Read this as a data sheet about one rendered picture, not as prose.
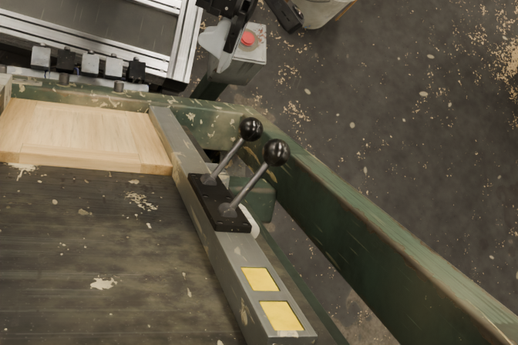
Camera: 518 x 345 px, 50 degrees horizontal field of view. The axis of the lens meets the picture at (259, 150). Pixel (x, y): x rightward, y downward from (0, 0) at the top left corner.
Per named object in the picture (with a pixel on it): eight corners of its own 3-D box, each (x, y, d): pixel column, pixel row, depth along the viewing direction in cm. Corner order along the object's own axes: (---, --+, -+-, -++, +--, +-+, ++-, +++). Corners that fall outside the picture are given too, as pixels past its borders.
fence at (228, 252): (166, 123, 139) (169, 107, 138) (309, 372, 52) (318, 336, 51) (146, 121, 137) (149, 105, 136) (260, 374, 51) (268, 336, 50)
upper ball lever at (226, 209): (229, 220, 76) (290, 145, 76) (236, 232, 73) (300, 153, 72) (208, 206, 75) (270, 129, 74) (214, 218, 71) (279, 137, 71)
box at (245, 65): (245, 51, 167) (267, 23, 151) (245, 88, 164) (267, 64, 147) (206, 45, 163) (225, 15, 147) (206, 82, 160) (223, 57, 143)
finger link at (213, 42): (192, 61, 90) (210, 8, 86) (225, 75, 91) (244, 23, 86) (186, 66, 88) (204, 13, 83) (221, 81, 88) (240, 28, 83)
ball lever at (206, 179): (210, 189, 87) (264, 123, 87) (216, 199, 84) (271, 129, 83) (192, 176, 86) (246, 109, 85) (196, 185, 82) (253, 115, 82)
